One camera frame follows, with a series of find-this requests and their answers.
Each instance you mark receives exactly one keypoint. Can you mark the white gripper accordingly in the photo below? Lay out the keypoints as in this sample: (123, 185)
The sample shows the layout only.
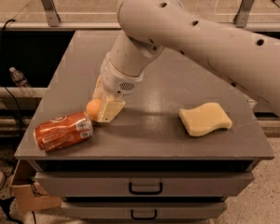
(117, 78)

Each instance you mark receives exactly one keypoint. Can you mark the orange fruit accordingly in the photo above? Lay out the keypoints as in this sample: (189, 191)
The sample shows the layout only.
(93, 108)

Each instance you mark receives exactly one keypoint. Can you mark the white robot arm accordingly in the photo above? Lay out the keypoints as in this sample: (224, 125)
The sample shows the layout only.
(249, 61)

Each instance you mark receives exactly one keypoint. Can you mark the red coke can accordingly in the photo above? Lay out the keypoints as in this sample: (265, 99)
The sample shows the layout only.
(63, 132)

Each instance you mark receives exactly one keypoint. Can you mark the clear plastic water bottle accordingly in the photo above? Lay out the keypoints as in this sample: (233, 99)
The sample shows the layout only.
(21, 82)

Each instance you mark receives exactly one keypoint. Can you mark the grey drawer cabinet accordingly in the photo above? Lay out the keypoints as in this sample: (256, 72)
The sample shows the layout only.
(147, 143)

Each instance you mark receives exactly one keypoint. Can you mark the yellow sponge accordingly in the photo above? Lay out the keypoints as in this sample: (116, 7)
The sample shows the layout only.
(204, 119)

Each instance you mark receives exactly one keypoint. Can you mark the cardboard box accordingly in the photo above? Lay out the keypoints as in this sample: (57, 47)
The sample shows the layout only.
(28, 193)

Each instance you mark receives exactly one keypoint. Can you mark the upper drawer black handle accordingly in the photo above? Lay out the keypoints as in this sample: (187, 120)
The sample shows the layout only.
(145, 190)

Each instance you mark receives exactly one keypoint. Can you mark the drawer black handle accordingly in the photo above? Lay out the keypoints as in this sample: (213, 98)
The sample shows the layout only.
(145, 190)
(143, 215)

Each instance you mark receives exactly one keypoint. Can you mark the lower drawer black handle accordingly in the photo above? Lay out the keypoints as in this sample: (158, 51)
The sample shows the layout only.
(143, 215)

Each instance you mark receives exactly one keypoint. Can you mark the left metal bracket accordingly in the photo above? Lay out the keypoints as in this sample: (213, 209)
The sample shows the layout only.
(52, 16)

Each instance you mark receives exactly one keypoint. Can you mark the metal bracket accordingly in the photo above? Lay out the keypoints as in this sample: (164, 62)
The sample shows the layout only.
(52, 16)
(241, 18)

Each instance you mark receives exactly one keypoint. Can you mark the right metal bracket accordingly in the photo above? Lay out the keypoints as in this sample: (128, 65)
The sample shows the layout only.
(241, 18)

